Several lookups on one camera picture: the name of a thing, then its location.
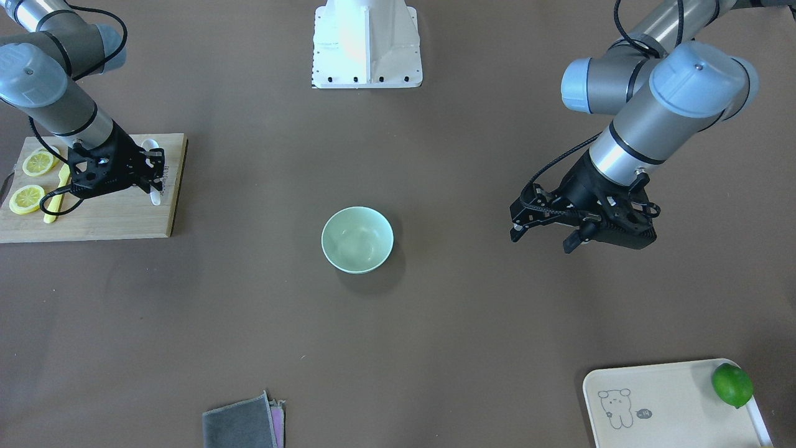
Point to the bamboo cutting board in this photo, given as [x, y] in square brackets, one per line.
[126, 214]

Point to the light green bowl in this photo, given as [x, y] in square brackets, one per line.
[357, 240]

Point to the green lime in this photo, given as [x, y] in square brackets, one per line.
[732, 385]

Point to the white ceramic spoon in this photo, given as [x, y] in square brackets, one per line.
[155, 197]

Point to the cream serving tray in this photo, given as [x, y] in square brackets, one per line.
[668, 405]

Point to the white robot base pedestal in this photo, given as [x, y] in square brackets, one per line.
[366, 44]

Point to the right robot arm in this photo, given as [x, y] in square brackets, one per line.
[39, 76]

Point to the yellow plastic knife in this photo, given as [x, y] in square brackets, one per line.
[55, 203]

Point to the grey folded cloth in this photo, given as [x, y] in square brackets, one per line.
[257, 422]

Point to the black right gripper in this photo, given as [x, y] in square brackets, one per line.
[126, 151]

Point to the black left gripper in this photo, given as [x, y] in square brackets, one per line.
[576, 180]

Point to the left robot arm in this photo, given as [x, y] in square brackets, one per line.
[660, 87]

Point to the lemon slice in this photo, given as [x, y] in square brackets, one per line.
[38, 163]
[53, 152]
[26, 199]

